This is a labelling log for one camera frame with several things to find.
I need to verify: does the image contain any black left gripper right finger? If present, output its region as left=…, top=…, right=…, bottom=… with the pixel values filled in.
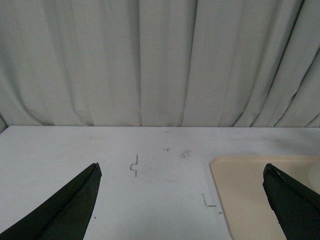
left=262, top=163, right=320, bottom=240

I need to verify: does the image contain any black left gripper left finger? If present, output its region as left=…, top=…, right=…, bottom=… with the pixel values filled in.
left=0, top=163, right=102, bottom=240

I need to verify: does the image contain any beige square plate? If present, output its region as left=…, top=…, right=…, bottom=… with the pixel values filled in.
left=210, top=155, right=320, bottom=240

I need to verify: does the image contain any white pleated curtain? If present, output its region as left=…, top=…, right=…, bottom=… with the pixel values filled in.
left=0, top=0, right=320, bottom=130

